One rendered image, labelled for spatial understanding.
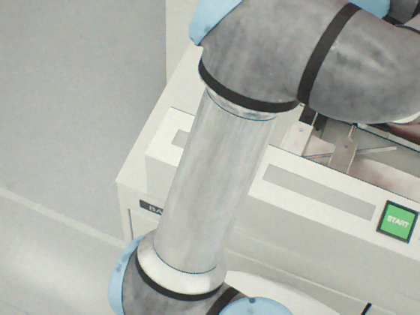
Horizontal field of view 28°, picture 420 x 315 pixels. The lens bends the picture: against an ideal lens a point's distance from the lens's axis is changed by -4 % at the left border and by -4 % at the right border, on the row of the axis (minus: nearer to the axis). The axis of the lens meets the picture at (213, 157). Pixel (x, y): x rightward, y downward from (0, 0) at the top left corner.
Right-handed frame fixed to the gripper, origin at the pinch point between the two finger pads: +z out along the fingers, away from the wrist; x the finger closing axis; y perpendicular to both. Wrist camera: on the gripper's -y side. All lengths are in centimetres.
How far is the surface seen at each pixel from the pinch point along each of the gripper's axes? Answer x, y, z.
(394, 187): 5.9, -22.3, 3.2
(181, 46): 19, 53, 58
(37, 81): 56, 77, 91
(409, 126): -0.6, -13.1, 1.3
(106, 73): 36, 73, 91
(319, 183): 20.4, -21.0, -4.6
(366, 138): 4.5, -9.2, 9.2
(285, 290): 28.2, -31.5, 9.3
